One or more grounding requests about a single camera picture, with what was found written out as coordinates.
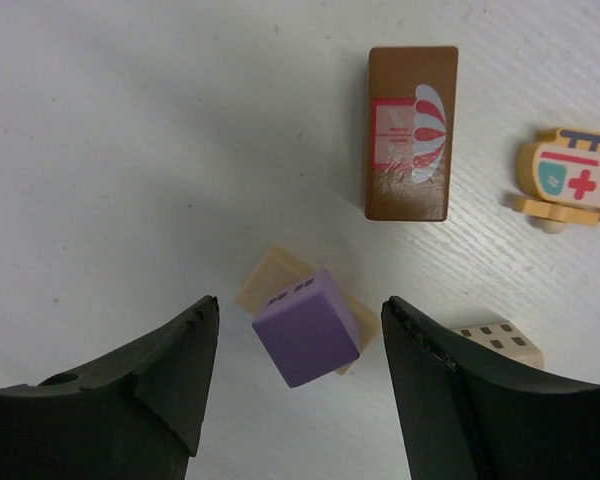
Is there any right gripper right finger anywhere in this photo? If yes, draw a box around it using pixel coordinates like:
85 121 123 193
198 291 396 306
381 296 600 479

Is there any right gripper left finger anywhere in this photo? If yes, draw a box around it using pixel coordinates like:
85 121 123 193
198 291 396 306
0 296 219 479

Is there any purple wood cube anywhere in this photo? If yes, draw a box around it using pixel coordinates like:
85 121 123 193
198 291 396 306
252 269 361 388

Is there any beige windowed wood block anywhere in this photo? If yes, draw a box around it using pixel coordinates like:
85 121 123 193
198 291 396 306
454 319 545 370

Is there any brown wood block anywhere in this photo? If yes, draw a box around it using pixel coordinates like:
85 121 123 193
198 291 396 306
363 46 459 222

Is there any wooden helicopter toy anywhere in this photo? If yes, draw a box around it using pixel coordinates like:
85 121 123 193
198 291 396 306
511 127 600 234

